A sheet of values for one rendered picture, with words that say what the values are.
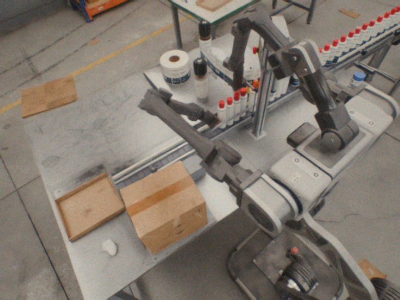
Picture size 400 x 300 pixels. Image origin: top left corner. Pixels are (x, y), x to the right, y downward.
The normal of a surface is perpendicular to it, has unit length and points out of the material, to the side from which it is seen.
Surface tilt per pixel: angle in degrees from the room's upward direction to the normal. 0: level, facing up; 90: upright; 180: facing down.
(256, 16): 40
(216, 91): 0
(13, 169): 0
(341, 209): 0
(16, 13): 90
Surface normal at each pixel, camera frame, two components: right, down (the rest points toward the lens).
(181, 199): -0.07, -0.58
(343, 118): 0.40, 0.00
